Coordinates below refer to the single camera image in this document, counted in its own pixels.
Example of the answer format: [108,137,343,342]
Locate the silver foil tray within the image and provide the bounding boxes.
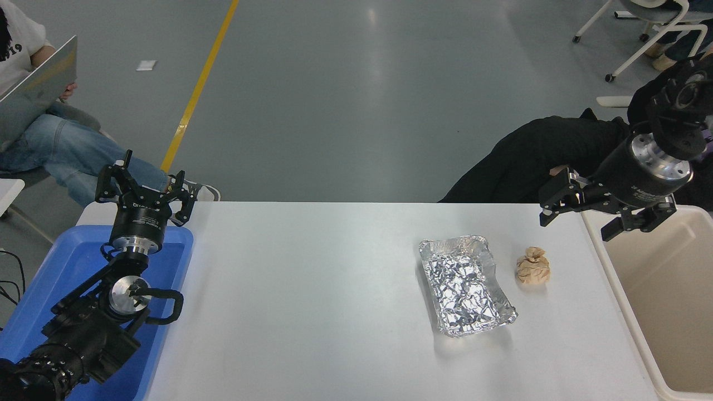
[419,234,519,338]

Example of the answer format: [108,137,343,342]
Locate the white wheeled chair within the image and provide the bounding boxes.
[573,0,713,83]

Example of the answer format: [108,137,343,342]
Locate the person beside bin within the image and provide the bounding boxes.
[438,50,713,211]

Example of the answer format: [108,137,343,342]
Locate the large pale bin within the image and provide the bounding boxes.
[580,204,713,401]

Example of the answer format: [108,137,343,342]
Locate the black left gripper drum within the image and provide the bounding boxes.
[111,188,178,241]

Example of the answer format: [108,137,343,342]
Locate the small white side table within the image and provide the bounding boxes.
[0,178,26,218]

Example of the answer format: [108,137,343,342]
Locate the blue plastic tray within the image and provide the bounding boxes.
[0,224,194,401]

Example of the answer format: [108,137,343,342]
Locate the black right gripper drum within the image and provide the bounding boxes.
[590,140,673,209]

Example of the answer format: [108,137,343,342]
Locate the thin black cable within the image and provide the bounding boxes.
[0,250,26,306]

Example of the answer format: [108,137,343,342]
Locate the person with laptop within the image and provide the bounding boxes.
[0,0,221,208]

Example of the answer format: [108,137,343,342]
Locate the person on white chair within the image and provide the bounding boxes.
[645,19,713,72]

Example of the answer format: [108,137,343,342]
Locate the crumpled tan paper ball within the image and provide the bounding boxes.
[515,247,551,285]

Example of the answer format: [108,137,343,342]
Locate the grey laptop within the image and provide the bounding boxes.
[0,35,79,151]

